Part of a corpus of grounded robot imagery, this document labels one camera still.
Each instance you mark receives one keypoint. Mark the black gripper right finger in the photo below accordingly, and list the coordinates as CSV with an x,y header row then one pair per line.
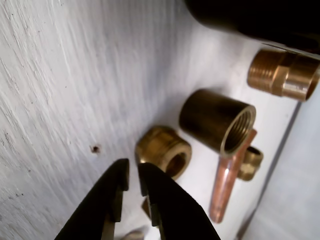
x,y
180,212

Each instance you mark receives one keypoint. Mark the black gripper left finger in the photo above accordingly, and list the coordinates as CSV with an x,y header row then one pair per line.
x,y
100,200

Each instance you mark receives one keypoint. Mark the copper pipe piece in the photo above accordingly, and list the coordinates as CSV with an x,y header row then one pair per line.
x,y
222,190

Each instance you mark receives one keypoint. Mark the small silver threaded bushing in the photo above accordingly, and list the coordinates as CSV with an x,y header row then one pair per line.
x,y
133,235

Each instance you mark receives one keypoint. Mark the small brass hex nipple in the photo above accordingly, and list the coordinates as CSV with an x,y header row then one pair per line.
x,y
155,142

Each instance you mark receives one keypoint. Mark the dark brass sleeve coupling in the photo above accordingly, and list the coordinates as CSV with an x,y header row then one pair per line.
x,y
207,117

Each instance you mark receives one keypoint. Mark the white painted wooden board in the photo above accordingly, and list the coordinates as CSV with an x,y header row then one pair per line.
x,y
50,100

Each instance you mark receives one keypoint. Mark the brass threaded adapter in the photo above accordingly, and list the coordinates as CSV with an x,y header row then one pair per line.
x,y
275,75

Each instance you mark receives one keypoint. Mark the black slotted plastic basket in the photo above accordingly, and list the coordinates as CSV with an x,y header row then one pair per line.
x,y
250,17

